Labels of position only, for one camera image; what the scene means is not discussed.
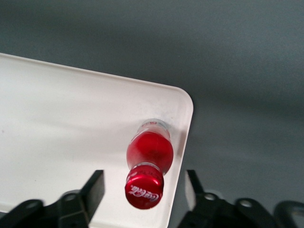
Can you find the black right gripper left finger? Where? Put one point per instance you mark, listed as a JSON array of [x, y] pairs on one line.
[[80, 206]]

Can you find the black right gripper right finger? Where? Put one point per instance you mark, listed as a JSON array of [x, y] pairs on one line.
[[202, 206]]

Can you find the beige rectangular plastic tray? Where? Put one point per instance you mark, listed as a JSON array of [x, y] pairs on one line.
[[59, 130]]

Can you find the small red coke bottle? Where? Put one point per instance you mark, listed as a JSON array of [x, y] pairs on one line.
[[148, 154]]

